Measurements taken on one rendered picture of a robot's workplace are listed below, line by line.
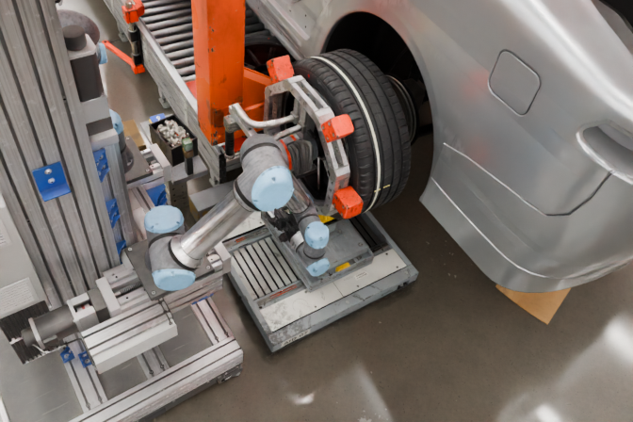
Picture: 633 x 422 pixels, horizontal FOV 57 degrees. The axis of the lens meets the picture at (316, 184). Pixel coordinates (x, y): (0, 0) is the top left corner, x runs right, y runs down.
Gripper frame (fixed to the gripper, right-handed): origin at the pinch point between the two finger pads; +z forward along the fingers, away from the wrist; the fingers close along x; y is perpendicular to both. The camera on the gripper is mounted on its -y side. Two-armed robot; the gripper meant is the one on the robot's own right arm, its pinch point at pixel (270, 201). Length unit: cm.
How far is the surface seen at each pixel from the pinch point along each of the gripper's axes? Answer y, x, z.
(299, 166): 17.1, -8.8, -2.6
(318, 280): -66, -27, -5
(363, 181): 10.5, -29.8, -14.0
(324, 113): 29.0, -23.1, 6.2
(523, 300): -82, -120, -55
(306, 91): 27.2, -24.7, 20.8
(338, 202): 3.1, -20.4, -13.9
